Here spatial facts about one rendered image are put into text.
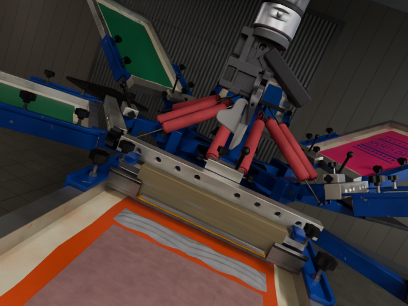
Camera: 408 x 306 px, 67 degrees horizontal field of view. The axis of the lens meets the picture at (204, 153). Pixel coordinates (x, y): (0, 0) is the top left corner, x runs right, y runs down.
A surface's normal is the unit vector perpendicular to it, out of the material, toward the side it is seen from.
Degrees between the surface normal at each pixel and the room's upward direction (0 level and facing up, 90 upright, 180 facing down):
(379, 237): 90
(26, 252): 0
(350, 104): 90
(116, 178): 90
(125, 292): 0
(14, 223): 0
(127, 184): 90
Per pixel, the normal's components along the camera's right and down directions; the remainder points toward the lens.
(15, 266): 0.39, -0.90
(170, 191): -0.15, 0.17
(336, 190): -0.59, -0.06
